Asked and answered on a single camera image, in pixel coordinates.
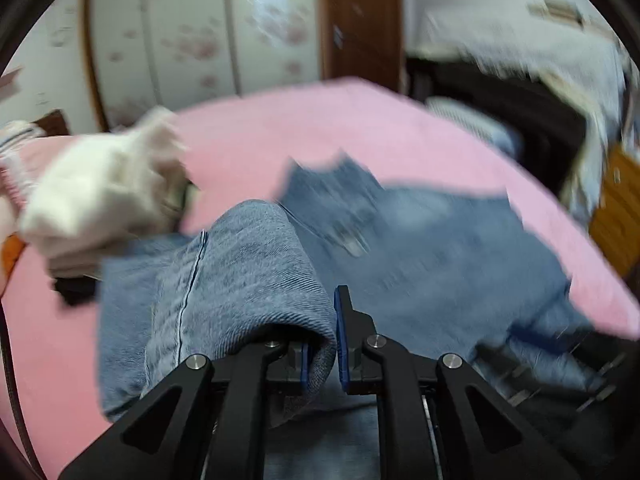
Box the blue denim jeans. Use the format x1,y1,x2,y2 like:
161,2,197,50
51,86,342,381
98,159,596,479

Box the stack of folded clothes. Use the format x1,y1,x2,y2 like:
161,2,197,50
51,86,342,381
17,107,189,307

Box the pink bed blanket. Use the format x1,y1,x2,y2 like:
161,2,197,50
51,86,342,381
2,79,639,478

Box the dark piano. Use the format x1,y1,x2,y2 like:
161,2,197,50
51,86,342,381
406,56,587,196

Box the white lace cover cloth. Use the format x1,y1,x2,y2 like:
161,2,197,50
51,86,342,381
416,6,631,224

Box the floral sliding wardrobe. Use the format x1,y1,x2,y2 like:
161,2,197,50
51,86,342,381
82,0,321,131

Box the brown wooden door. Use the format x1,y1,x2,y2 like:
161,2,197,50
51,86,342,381
318,0,404,92

